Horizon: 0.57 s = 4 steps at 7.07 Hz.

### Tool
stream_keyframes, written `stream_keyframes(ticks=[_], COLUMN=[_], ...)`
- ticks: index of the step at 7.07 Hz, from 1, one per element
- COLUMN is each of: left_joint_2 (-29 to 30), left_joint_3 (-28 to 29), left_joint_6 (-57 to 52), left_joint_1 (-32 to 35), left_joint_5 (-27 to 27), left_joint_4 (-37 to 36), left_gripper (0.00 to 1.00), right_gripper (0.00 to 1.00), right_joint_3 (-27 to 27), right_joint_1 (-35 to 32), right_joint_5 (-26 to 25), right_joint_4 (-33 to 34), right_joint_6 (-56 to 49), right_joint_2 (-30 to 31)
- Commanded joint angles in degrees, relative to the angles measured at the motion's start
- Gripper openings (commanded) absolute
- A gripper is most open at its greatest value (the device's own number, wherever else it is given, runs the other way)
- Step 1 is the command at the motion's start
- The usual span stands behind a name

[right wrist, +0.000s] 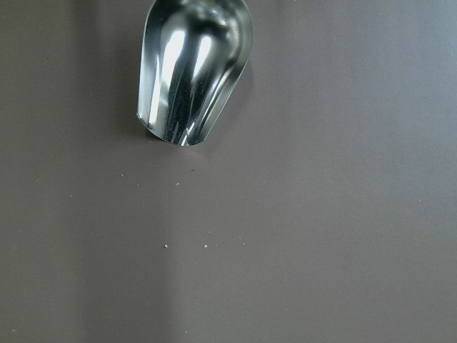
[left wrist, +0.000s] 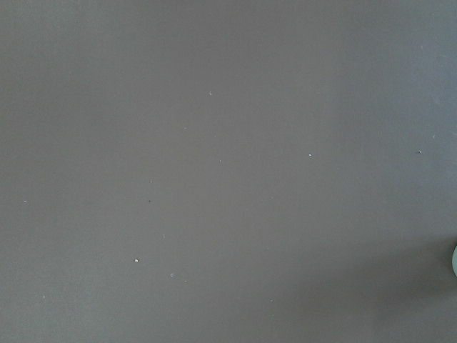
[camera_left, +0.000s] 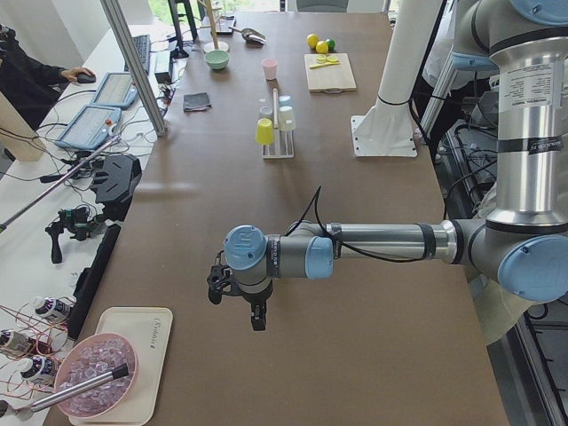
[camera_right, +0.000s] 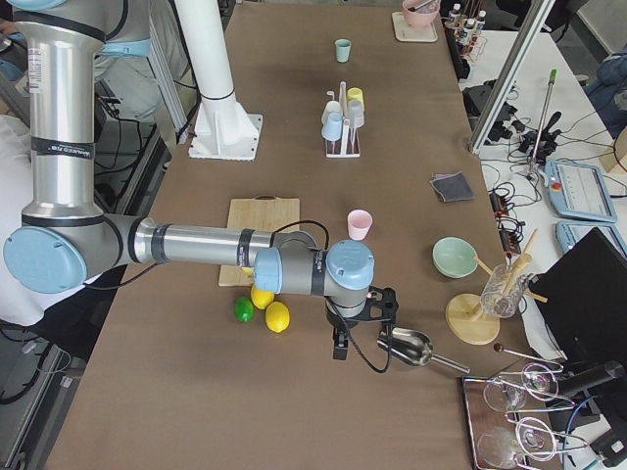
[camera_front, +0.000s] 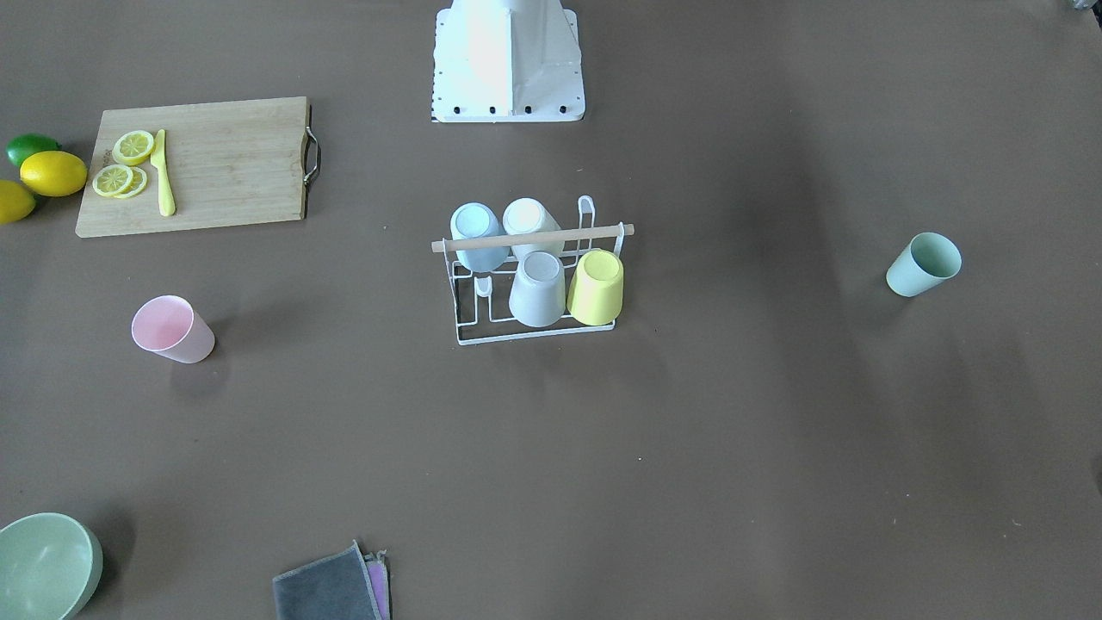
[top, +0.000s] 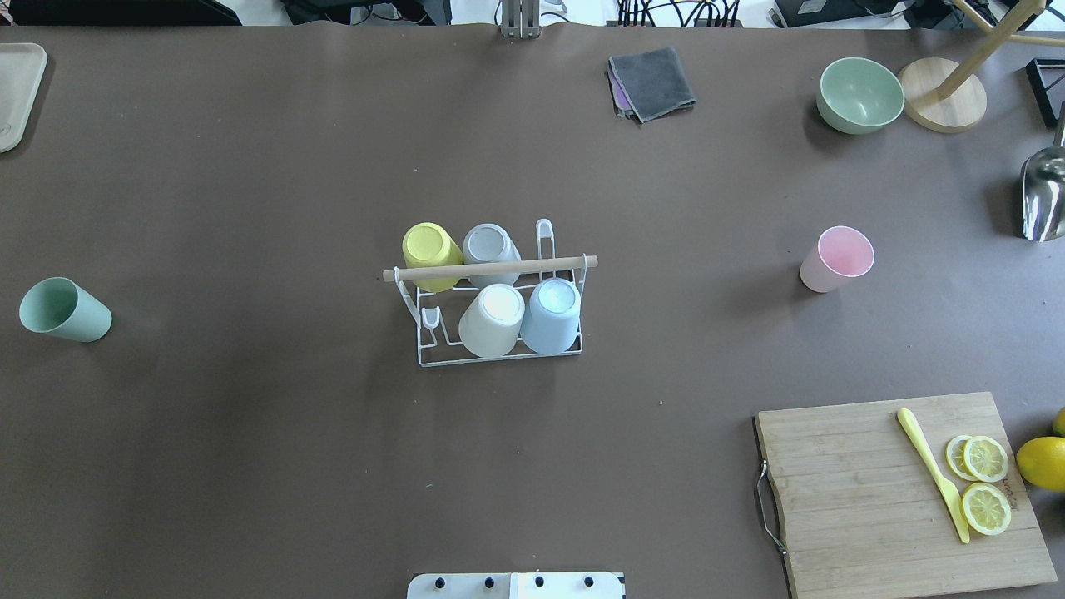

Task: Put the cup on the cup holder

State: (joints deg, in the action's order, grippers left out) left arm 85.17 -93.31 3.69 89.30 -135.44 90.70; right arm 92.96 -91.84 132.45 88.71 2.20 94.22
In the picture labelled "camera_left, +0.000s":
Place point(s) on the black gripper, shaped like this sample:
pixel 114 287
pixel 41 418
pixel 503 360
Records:
pixel 254 303

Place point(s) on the pink plastic cup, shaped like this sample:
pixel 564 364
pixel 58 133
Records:
pixel 270 67

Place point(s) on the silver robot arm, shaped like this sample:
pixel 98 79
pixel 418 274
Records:
pixel 522 243

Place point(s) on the yellow plastic cup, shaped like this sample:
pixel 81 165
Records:
pixel 264 131

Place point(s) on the white plastic cup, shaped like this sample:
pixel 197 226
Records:
pixel 287 118

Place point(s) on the grey plastic cup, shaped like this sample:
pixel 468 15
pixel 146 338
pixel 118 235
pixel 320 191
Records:
pixel 265 112

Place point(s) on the light blue plastic cup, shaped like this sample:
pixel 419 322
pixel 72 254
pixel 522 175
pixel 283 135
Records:
pixel 285 101

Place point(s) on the cream plastic tray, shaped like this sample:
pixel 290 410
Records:
pixel 148 331

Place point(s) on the metal scoop in bowl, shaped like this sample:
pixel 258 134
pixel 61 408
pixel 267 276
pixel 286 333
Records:
pixel 57 397

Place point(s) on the black flat bar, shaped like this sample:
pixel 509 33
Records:
pixel 88 282

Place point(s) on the black plastic device housing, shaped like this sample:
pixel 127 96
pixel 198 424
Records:
pixel 114 184

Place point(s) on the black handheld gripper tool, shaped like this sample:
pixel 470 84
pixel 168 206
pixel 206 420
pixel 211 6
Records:
pixel 78 222

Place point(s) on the tea bottle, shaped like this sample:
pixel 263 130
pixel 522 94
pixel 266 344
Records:
pixel 51 309
pixel 39 370
pixel 17 344

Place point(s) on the reacher grabber tool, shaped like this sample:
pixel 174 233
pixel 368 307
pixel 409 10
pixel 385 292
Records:
pixel 112 139

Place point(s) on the grey folded cloth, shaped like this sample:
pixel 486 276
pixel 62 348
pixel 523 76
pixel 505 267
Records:
pixel 196 101

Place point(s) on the blue teach pendant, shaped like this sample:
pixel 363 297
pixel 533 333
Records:
pixel 116 90
pixel 88 130

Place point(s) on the green ceramic bowl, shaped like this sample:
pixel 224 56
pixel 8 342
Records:
pixel 217 59

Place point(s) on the wooden cutting board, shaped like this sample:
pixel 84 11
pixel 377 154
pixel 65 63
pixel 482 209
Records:
pixel 330 79

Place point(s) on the black small box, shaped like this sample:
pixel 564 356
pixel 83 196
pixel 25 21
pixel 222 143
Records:
pixel 163 67

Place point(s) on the silver metal scoop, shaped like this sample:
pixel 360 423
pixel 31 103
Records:
pixel 250 35

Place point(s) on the yellow lemon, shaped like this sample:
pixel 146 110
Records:
pixel 322 47
pixel 312 40

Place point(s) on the black computer mouse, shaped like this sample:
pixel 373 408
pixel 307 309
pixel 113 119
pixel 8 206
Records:
pixel 83 78

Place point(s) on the black keyboard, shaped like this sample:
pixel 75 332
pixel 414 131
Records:
pixel 142 44

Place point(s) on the wooden mug tree stand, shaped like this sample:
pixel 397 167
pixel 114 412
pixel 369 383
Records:
pixel 219 24

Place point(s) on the white wire cup rack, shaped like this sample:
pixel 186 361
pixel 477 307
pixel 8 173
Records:
pixel 282 146

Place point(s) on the aluminium frame post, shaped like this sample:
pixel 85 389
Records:
pixel 121 30

